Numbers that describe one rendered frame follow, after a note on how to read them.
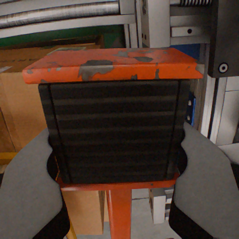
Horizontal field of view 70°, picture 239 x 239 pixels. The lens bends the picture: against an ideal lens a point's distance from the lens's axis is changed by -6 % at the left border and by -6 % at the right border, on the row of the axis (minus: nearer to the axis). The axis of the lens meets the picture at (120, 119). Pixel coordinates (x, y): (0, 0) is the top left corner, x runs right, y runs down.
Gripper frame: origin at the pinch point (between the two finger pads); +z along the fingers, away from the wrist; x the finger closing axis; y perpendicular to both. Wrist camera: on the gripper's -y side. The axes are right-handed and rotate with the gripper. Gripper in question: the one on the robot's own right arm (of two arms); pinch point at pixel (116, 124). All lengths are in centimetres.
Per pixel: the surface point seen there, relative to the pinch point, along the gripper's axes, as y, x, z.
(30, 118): 11.9, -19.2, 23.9
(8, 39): -1, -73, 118
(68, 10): -11, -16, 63
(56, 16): -10, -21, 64
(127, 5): -11, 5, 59
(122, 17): -8, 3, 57
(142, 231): 244, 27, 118
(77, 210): 46, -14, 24
